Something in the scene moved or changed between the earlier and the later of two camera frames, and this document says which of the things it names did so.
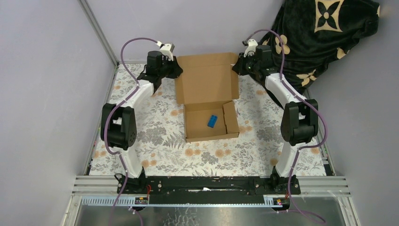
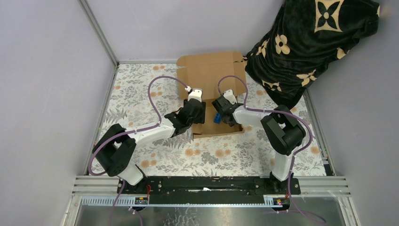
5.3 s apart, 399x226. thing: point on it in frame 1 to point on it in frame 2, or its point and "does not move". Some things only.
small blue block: (212, 121) to (217, 118)
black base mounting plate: (208, 189) does not move
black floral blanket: (307, 36) does not move
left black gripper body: (168, 68) to (200, 118)
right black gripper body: (247, 65) to (223, 120)
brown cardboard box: (207, 84) does not move
